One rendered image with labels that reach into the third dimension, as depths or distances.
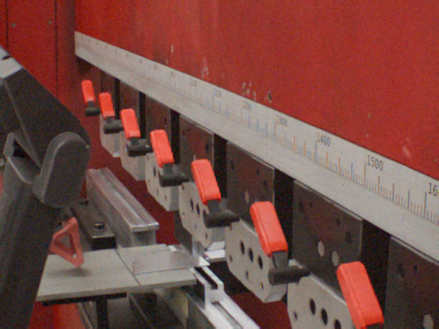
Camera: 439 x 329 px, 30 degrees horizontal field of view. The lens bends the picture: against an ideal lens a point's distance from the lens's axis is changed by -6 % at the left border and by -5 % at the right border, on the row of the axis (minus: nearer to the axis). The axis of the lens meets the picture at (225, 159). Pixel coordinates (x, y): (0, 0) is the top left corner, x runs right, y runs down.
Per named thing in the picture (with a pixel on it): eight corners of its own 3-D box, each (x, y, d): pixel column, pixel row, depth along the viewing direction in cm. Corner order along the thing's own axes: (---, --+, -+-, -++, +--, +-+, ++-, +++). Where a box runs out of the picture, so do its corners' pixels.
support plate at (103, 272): (21, 263, 139) (20, 257, 138) (165, 248, 147) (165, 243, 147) (33, 302, 122) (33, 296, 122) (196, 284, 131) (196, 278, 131)
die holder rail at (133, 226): (87, 205, 215) (85, 169, 212) (109, 203, 217) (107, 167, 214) (133, 270, 169) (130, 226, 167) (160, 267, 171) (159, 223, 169)
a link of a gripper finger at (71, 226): (92, 244, 135) (62, 198, 131) (100, 257, 128) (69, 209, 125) (58, 266, 133) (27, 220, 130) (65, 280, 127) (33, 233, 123)
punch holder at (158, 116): (146, 190, 145) (143, 94, 141) (193, 185, 148) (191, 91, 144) (170, 214, 131) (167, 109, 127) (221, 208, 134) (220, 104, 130)
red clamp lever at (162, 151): (147, 128, 123) (163, 182, 118) (175, 126, 125) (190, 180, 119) (146, 136, 125) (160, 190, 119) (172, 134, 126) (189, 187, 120)
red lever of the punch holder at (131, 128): (118, 107, 142) (129, 152, 136) (141, 105, 143) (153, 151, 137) (117, 114, 143) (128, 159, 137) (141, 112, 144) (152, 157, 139)
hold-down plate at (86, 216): (70, 212, 208) (69, 200, 208) (90, 210, 210) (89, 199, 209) (93, 249, 181) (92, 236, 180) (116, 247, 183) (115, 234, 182)
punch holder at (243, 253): (224, 266, 108) (223, 140, 104) (285, 259, 111) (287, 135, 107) (268, 308, 94) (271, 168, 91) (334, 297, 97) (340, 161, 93)
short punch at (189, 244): (175, 249, 144) (173, 195, 141) (186, 248, 144) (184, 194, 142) (193, 268, 134) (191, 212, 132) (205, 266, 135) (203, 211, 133)
